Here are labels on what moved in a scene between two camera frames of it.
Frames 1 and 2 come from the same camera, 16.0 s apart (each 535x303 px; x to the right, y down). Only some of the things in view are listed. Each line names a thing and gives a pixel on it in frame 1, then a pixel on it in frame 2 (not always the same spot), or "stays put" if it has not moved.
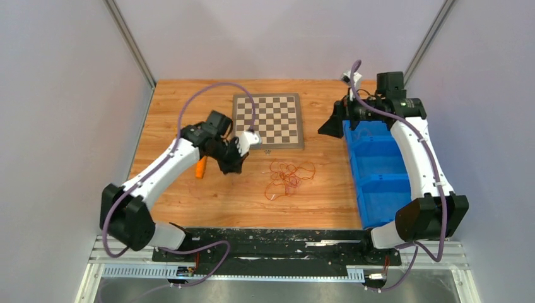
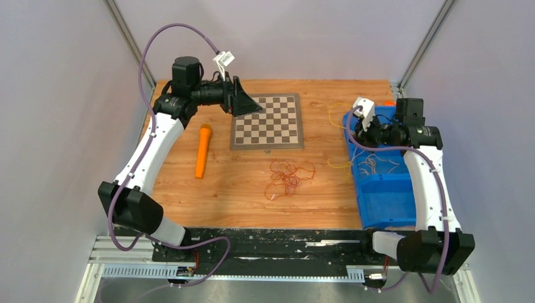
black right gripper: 342,112 → 364,137
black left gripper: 235,166 → 237,101
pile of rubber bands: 286,178 stays put
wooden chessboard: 278,119 stays put
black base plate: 277,252 stays put
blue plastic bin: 380,172 stays put
